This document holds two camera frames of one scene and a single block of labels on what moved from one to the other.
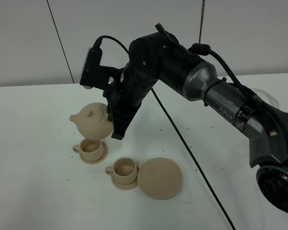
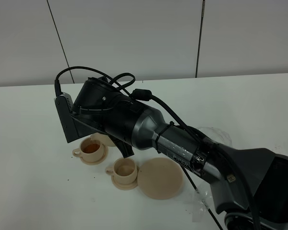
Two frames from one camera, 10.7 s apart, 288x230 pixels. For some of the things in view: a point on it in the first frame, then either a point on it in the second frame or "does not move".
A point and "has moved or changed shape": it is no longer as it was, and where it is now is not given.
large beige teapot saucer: x=160 y=178 does not move
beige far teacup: x=90 y=150 does not move
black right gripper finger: x=123 y=113 to x=126 y=149
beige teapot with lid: x=92 y=121 has moved or changed shape
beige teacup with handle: x=125 y=170 does not move
